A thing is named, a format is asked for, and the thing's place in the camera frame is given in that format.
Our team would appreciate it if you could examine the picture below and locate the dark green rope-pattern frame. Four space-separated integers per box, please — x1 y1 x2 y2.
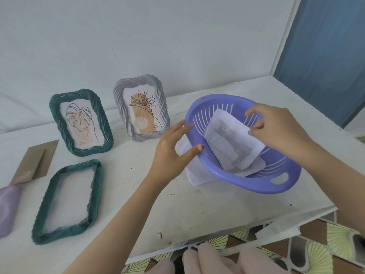
31 159 104 246
49 89 114 157

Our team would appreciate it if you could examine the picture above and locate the grey rope-pattern frame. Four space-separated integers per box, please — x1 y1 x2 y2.
113 74 171 142

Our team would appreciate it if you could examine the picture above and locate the brown cardboard backing board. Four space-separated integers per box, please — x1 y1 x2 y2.
10 139 59 186

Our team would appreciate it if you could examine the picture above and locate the person's left forearm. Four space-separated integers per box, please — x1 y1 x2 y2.
62 177 175 274

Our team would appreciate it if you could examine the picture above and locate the purple cleaning cloth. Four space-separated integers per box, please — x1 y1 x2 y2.
0 184 21 240

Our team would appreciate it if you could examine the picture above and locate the person's right forearm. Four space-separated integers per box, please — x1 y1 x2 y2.
290 139 365 237

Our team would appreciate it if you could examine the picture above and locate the purple plastic basket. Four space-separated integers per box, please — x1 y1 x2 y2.
184 94 302 195

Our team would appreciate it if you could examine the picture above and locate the person's left hand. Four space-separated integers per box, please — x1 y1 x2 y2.
145 119 205 186

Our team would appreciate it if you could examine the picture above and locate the person's right hand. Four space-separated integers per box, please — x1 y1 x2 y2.
244 103 314 162

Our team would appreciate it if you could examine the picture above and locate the blue door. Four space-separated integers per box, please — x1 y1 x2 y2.
273 0 365 129

